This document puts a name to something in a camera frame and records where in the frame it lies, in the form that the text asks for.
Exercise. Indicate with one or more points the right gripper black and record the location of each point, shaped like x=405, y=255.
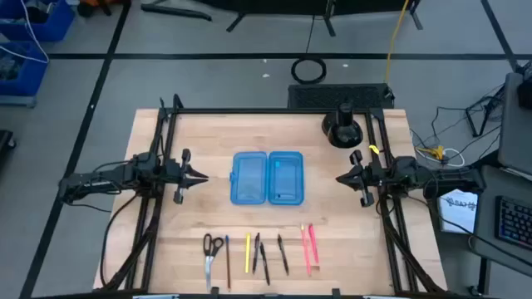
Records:
x=370, y=174

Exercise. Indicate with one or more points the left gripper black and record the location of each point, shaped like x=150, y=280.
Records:
x=176, y=174

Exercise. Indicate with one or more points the blue translucent supply box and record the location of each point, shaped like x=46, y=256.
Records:
x=249, y=178

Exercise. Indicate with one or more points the pink highlighter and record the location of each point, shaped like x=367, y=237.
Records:
x=313, y=245

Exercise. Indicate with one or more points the thin pink yellow-tipped pen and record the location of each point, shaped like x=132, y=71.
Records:
x=306, y=251

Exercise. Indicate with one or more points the blue capped brown pen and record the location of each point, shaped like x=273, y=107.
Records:
x=228, y=261

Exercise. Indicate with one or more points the yellow highlighter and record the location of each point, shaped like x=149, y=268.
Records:
x=247, y=253

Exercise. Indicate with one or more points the black gel pen rubber grip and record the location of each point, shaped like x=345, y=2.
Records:
x=283, y=255
x=256, y=253

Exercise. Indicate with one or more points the matte black printed pen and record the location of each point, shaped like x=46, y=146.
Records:
x=265, y=266

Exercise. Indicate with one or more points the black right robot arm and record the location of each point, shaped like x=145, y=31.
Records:
x=449, y=180

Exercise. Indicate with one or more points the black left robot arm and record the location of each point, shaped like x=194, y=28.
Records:
x=104, y=178

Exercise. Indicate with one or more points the yellow tag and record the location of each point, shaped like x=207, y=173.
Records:
x=374, y=149

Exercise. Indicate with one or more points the black desk lamp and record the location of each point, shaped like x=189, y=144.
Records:
x=343, y=130

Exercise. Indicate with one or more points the black perforated computer case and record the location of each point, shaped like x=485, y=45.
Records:
x=332, y=96

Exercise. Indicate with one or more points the yellow plug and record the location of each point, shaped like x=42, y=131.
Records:
x=434, y=152

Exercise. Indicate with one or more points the black table clamp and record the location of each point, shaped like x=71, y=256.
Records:
x=214, y=291
x=336, y=292

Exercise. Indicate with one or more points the grey desk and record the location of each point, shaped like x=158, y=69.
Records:
x=486, y=207

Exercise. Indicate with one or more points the black flat bar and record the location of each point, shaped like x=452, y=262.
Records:
x=174, y=11

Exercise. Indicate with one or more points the black keyboard coloured keys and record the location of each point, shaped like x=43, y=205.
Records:
x=515, y=222

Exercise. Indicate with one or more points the grey flat panel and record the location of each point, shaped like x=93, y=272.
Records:
x=515, y=124

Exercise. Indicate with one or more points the black rounded object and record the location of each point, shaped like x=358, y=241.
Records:
x=6, y=145

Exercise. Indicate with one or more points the blue plastic bin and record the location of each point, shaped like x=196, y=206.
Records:
x=58, y=25
x=33, y=74

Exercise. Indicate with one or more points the grey pallet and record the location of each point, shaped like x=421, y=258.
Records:
x=16, y=101

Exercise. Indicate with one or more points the orange and black object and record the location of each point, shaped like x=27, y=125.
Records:
x=93, y=6

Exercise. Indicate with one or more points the black aluminium frame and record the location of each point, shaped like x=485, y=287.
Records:
x=270, y=111

